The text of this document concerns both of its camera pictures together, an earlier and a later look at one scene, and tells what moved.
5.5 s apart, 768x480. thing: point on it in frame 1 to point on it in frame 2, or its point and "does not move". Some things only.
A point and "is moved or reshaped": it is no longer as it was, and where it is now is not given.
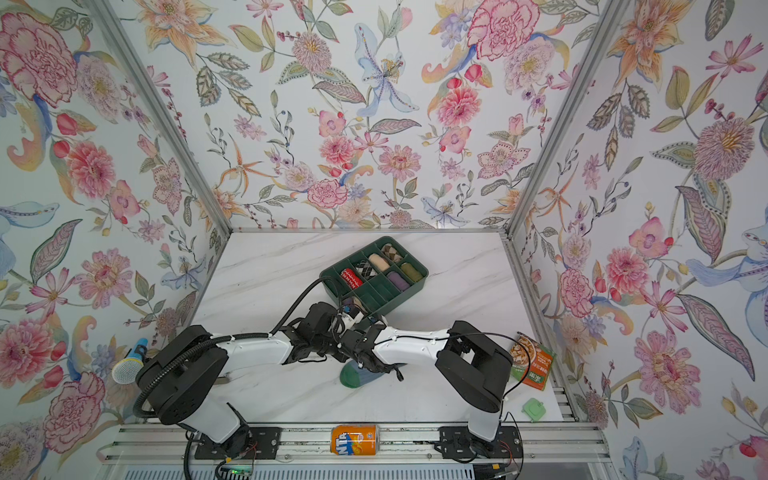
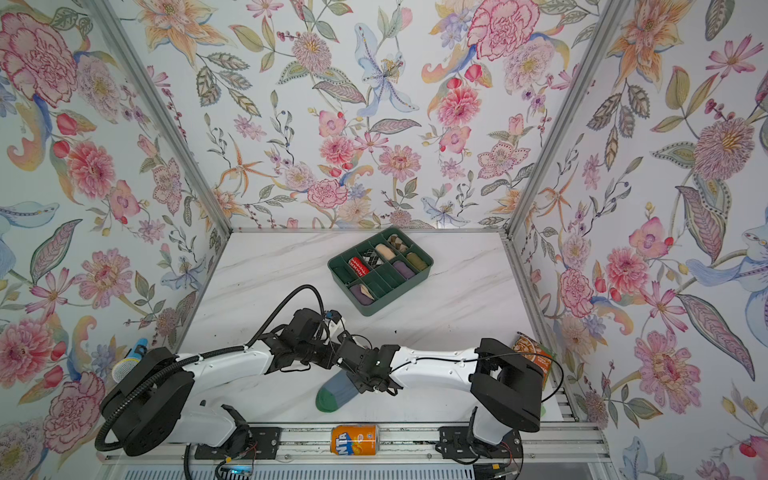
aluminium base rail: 168,445 does not move
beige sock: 380,261 to 385,251
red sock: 351,278 to 359,268
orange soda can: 354,440 does not move
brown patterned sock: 390,252 to 398,243
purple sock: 399,282 to 404,270
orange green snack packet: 531,361 does not move
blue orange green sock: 353,376 is moved or reshaped
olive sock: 414,274 to 416,261
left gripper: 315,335 does not move
